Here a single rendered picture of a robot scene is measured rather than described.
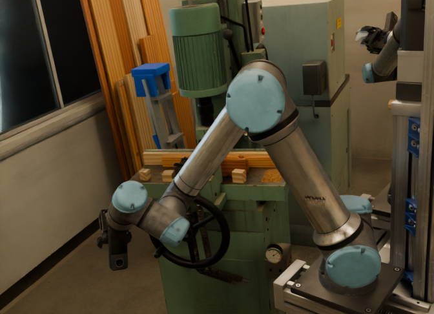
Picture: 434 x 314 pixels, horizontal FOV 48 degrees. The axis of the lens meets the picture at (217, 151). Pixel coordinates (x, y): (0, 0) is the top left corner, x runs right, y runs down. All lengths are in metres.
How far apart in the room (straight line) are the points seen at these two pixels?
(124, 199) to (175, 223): 0.13
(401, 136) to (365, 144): 2.89
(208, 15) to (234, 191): 0.61
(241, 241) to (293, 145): 0.87
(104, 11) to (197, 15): 1.68
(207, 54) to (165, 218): 0.72
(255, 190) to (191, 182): 0.52
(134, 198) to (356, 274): 0.52
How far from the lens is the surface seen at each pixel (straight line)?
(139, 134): 3.26
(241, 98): 0.95
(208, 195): 1.64
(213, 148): 1.16
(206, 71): 1.70
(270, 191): 1.69
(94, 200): 3.43
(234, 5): 1.90
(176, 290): 2.04
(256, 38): 1.99
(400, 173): 1.37
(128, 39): 3.51
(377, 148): 4.22
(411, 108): 1.30
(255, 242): 1.81
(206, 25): 1.68
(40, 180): 3.03
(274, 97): 0.94
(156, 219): 1.14
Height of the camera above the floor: 1.62
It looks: 21 degrees down
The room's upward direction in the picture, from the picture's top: 7 degrees counter-clockwise
